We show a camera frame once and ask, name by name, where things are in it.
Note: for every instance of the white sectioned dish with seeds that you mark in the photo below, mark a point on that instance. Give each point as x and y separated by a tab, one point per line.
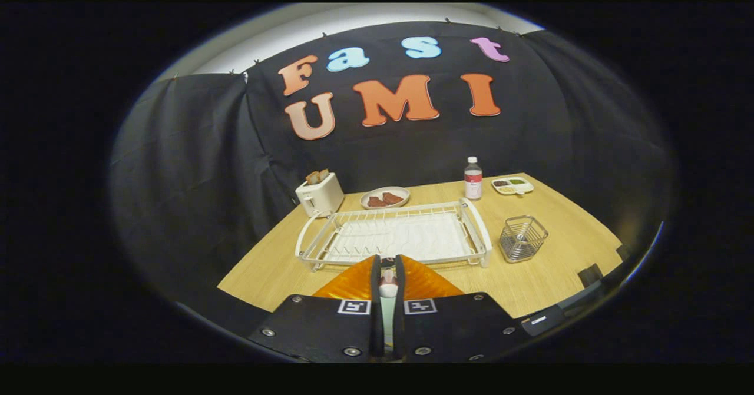
512	186

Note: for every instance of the white spoon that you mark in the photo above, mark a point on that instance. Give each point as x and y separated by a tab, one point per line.
388	286

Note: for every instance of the grey plate with meat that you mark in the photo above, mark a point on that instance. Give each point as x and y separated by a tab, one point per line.
377	192

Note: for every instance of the light green plate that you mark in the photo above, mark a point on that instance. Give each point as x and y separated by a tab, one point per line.
387	324

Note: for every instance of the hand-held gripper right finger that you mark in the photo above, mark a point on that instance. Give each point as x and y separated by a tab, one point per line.
399	324

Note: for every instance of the cream toaster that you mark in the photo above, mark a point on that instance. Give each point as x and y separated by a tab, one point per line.
321	196

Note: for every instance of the clear plastic bottle red label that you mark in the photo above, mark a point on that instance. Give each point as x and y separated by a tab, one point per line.
473	183

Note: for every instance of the white dish rack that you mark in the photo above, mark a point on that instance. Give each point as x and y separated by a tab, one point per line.
412	236

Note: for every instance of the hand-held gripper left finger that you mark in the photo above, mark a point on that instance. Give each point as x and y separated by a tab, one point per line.
377	324

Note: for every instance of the brown meat piece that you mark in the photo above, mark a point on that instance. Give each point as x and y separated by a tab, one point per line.
393	198
376	202

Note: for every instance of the black device with white label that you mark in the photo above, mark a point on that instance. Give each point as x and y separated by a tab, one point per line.
542	321

